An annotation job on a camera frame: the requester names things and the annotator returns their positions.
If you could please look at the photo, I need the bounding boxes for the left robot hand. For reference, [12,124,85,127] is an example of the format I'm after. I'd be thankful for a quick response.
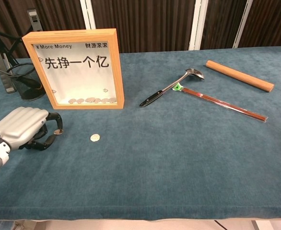
[0,106,65,151]

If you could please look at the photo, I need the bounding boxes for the black mesh pen cup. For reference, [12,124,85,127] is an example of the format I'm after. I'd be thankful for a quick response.
[6,62,47,101]

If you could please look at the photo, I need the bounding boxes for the blue table cloth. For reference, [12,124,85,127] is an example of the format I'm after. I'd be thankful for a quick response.
[0,46,281,221]

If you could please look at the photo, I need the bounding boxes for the packaged red chopsticks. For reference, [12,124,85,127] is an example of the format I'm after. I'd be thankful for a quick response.
[172,82,269,123]

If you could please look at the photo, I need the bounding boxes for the long wooden block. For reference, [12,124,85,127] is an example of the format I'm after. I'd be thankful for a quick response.
[205,59,275,93]

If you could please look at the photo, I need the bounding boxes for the wooden frame coin bank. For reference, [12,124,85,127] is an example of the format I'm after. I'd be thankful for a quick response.
[22,28,126,110]

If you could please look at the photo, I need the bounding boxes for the steel ladle with black handle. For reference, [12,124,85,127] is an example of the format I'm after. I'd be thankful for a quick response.
[139,68,205,108]

